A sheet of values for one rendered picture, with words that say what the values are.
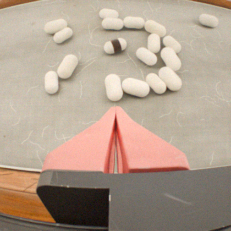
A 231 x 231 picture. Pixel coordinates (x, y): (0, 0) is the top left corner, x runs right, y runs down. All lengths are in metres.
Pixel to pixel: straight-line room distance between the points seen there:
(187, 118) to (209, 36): 0.16
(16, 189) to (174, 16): 0.35
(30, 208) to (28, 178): 0.04
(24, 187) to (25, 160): 0.04
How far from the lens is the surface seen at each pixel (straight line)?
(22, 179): 0.25
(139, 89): 0.23
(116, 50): 0.27
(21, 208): 0.25
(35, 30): 0.34
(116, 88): 0.23
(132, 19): 0.30
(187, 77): 0.28
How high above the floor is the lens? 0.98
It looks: 76 degrees down
